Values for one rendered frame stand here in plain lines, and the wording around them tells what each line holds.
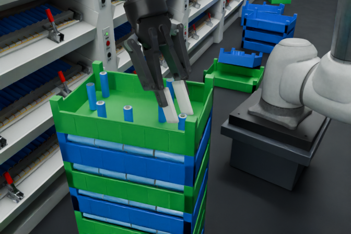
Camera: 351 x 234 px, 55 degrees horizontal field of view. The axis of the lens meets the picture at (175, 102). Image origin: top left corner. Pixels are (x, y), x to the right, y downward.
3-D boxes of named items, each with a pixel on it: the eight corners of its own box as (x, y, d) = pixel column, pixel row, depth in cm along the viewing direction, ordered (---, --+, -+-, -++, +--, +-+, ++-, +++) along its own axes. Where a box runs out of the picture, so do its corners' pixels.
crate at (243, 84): (262, 78, 198) (264, 66, 193) (255, 94, 182) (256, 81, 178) (213, 69, 208) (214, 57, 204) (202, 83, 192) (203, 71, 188)
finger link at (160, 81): (156, 27, 60) (150, 27, 59) (167, 89, 61) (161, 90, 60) (144, 31, 63) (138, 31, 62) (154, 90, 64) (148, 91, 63)
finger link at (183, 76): (147, 30, 63) (152, 27, 64) (173, 82, 67) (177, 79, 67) (160, 26, 60) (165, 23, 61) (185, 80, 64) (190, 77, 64)
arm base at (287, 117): (316, 108, 128) (320, 94, 126) (294, 130, 113) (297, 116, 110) (272, 93, 138) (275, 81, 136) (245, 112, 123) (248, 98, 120)
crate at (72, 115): (212, 104, 81) (214, 74, 77) (194, 157, 64) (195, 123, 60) (99, 88, 88) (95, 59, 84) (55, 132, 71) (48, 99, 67)
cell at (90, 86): (92, 86, 74) (95, 111, 77) (95, 82, 75) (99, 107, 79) (84, 85, 74) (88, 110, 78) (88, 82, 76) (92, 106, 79)
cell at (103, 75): (110, 94, 84) (108, 71, 81) (107, 97, 82) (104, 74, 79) (104, 93, 84) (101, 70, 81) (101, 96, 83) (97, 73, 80)
